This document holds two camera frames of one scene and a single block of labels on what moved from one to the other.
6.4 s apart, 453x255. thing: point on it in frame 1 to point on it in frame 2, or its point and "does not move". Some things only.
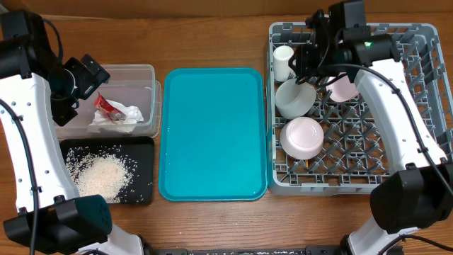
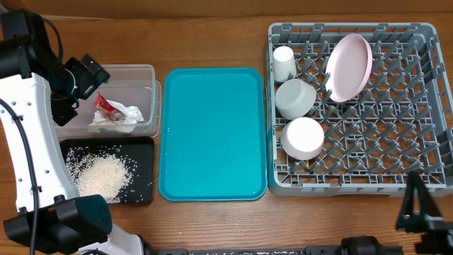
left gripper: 91,80 does not move
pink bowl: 301,138 does not move
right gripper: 303,54 to 442,231
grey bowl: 294,100 does not move
